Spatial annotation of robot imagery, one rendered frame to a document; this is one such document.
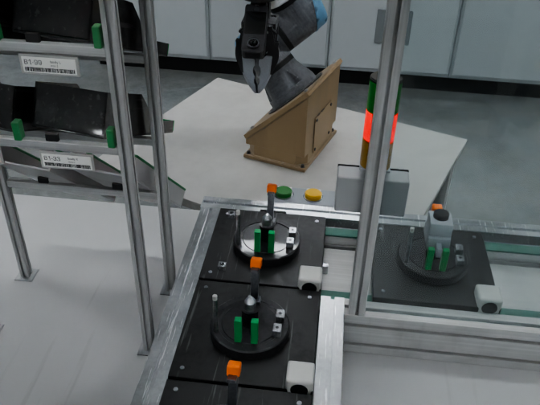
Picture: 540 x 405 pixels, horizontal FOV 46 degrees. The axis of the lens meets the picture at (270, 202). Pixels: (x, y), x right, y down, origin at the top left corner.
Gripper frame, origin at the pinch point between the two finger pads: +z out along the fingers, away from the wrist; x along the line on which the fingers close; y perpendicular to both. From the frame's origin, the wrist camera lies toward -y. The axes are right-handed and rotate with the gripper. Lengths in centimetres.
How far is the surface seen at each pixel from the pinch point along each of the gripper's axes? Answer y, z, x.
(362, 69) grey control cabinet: 283, 112, -34
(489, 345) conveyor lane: -37, 31, -49
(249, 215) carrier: -9.6, 26.3, 0.0
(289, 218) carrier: -9.2, 26.3, -8.9
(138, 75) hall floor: 273, 123, 117
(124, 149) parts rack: -41.4, -7.6, 15.1
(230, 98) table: 72, 37, 18
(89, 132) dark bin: -37.6, -7.7, 21.9
